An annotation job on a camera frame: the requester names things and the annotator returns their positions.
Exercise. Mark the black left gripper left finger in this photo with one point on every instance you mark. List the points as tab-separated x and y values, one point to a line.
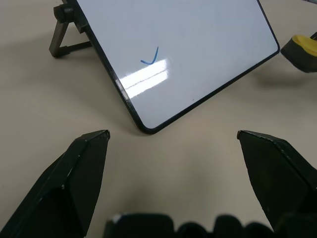
62	188

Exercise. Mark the black whiteboard stand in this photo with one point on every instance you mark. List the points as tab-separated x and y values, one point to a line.
65	32

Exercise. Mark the white whiteboard with black frame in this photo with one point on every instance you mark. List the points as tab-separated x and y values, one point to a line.
183	59

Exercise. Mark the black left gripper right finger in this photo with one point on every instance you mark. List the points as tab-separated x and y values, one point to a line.
277	178

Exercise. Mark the yellow and black eraser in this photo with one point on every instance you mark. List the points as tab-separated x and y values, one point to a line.
301	53

